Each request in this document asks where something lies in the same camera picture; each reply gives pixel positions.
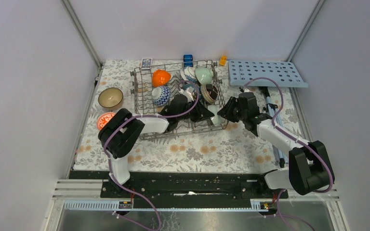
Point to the red and white bowl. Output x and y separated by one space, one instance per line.
104 119

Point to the pale green bowl back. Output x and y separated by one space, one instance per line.
204 75

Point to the orange bowl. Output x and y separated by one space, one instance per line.
160 77

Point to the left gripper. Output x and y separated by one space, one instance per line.
201 113

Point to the orange toy block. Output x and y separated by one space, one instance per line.
223 60

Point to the floral tablecloth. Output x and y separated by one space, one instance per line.
231 150

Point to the dark blue glazed bowl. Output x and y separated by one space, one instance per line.
188 86

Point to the blue floral white bowl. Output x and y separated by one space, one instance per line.
188 73

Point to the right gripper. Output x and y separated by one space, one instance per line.
226 111

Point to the blue zigzag patterned bowl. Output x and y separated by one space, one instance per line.
161 95

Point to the blue toy car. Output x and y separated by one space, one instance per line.
188 60

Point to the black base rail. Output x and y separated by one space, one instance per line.
180 188

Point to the pale green bowl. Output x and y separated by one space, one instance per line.
204 75
216 119

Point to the playing card box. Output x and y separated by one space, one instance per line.
146 64

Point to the light blue perforated board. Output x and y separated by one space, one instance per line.
264 73

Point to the pale green bowl front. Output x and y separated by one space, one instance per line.
216 119

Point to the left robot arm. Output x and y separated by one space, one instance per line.
120 134

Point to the dark brown patterned bowl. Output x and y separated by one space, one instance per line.
209 93

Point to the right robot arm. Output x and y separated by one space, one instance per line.
308 169

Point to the brown glazed bowl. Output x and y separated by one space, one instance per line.
111 99

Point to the white slotted cable duct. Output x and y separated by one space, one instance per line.
137 205

